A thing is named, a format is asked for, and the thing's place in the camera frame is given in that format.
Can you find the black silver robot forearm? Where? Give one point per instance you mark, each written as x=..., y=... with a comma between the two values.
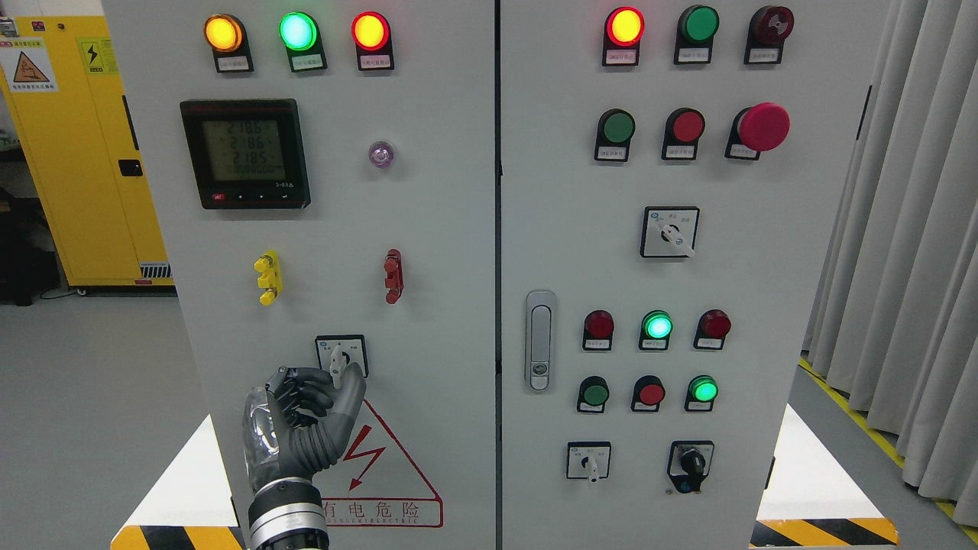
x=288, y=514

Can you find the red electric danger sticker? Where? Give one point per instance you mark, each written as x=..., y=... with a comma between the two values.
x=376, y=483

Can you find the green indicator light top right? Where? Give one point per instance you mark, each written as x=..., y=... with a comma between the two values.
x=696, y=29

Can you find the black digital power meter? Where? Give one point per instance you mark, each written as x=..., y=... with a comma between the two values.
x=247, y=153

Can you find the dark red indicator left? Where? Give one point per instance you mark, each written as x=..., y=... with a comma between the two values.
x=598, y=331

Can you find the red push button lower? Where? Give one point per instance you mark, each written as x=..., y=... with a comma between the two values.
x=648, y=394

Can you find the lit green push button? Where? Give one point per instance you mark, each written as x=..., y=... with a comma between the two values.
x=701, y=394

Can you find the dark red indicator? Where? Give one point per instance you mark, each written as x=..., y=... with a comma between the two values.
x=711, y=331
x=598, y=331

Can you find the yellow safety storage cabinet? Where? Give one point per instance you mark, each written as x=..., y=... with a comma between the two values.
x=61, y=78

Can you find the green indicator light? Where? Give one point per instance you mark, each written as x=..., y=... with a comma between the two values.
x=302, y=42
x=696, y=29

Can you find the small clear indicator lamp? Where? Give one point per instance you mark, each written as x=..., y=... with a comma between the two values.
x=382, y=154

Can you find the black knob selector switch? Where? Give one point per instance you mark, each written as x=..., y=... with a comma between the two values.
x=689, y=464

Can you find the white rotary selector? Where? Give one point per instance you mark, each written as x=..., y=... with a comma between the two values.
x=588, y=460
x=669, y=232

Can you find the amber indicator light top left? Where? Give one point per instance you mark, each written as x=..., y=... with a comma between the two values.
x=228, y=40

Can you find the white rotary selector upper right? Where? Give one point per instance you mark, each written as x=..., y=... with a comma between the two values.
x=669, y=232

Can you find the red emergency stop button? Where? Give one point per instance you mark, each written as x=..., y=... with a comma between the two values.
x=759, y=128

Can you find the green indicator light top left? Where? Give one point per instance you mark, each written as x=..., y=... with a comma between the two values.
x=302, y=42

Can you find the green push button upper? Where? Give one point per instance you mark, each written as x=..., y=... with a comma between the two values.
x=615, y=129

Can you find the grey electrical control cabinet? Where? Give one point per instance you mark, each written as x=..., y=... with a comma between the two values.
x=492, y=108

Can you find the yellow terminal connector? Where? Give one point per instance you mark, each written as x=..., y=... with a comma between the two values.
x=269, y=277

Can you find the red-amber indicator light left door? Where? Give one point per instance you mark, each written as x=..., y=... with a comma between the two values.
x=373, y=42

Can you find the lit green indicator middle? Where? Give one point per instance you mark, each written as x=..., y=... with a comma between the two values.
x=655, y=331

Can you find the silver cabinet door handle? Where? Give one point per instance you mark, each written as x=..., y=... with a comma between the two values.
x=539, y=308

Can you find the white rotary light switch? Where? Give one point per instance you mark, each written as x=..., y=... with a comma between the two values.
x=336, y=353

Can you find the red terminal connector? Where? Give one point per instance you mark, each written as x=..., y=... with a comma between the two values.
x=394, y=276

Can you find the red-amber indicator light door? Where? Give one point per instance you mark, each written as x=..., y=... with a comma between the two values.
x=623, y=31
x=373, y=42

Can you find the green push button lower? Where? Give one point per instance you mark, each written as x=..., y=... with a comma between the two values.
x=593, y=394

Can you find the red push button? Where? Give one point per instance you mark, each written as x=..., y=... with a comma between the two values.
x=648, y=394
x=682, y=132

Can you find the red-amber indicator light right door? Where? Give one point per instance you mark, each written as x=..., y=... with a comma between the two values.
x=623, y=31

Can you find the white rotary selector lower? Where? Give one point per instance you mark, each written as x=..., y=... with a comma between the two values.
x=588, y=460

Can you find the dark red buzzer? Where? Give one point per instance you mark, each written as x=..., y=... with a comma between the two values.
x=767, y=32

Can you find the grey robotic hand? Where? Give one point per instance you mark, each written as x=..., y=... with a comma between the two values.
x=299, y=422

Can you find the grey curtain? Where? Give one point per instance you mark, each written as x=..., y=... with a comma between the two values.
x=895, y=320

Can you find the red push button upper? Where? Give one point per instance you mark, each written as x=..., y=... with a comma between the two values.
x=682, y=132

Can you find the dark red indicator right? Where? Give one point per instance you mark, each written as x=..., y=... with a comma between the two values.
x=711, y=331

